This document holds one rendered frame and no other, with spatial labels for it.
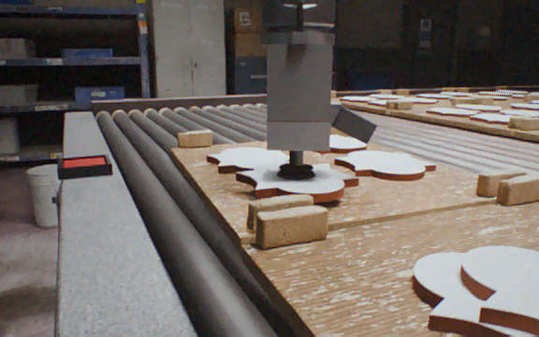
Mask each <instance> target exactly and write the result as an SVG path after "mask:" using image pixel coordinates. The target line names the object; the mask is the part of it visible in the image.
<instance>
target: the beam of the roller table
mask: <svg viewBox="0 0 539 337"><path fill-rule="evenodd" d="M93 154H109V158H110V160H111V162H112V166H113V174H109V175H99V176H91V177H82V178H73V179H63V180H61V195H60V211H59V228H58V244H59V246H58V263H57V280H56V296H55V331H54V337H198V336H197V332H196V330H195V328H194V326H193V324H192V322H191V320H190V318H189V316H188V315H187V313H186V311H185V309H184V307H183V305H182V302H181V300H180V298H179V295H178V293H177V291H176V289H175V287H174V285H173V284H172V282H171V280H170V278H169V275H168V272H167V270H166V268H165V266H164V264H163V262H162V260H161V258H160V256H159V254H158V252H157V250H156V248H155V246H154V244H153V241H152V238H151V236H150V234H149V232H148V230H147V228H146V227H145V225H144V223H143V221H142V218H141V216H140V214H139V212H138V209H137V207H136V205H135V203H134V200H133V199H132V197H131V195H130V193H129V191H128V189H127V187H126V185H125V183H124V179H123V177H122V174H121V172H120V171H119V169H118V167H117V165H116V163H115V160H114V158H113V156H112V154H111V152H110V150H109V147H108V145H107V143H106V141H105V139H104V137H103V135H102V133H101V131H100V129H99V127H98V125H97V122H96V120H95V117H94V116H93V114H92V112H91V111H85V112H76V113H66V114H65V127H64V143H63V157H71V156H83V155H93Z"/></svg>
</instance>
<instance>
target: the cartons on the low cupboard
mask: <svg viewBox="0 0 539 337"><path fill-rule="evenodd" d="M230 33H231V34H232V35H230V48H229V49H230V56H231V57H267V46H261V35H263V34H265V33H266V29H264V28H263V27H262V25H261V9H251V8H242V7H234V8H233V9H232V10H230Z"/></svg>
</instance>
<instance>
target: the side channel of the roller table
mask: <svg viewBox="0 0 539 337"><path fill-rule="evenodd" d="M495 91H496V87H481V88H468V94H475V93H481V92H491V93H495ZM506 91H520V92H530V93H538V92H539V85H532V86H507V89H506ZM442 92H443V89H434V88H429V89H408V95H421V94H437V95H439V94H440V93H442ZM369 95H378V90H377V91H351V92H337V93H336V98H342V97H347V96H360V97H365V96H369ZM247 104H250V105H256V104H265V105H267V95H219V96H193V97H167V98H141V99H114V100H92V101H91V107H92V114H93V116H94V117H95V116H96V114H97V113H98V112H100V111H102V110H103V111H106V112H108V113H109V114H110V115H111V116H112V113H113V112H114V111H116V110H123V111H124V112H125V113H126V114H127V115H128V113H129V111H130V110H140V111H141V112H142V113H144V111H145V110H148V109H154V110H157V111H158V112H159V111H160V110H161V109H164V108H168V109H171V110H173V111H174V110H175V109H177V108H185V109H187V110H189V109H190V108H192V107H198V108H201V109H203V108H204V107H207V106H211V107H214V108H216V107H218V106H227V107H230V106H232V105H238V106H241V107H242V106H243V105H247Z"/></svg>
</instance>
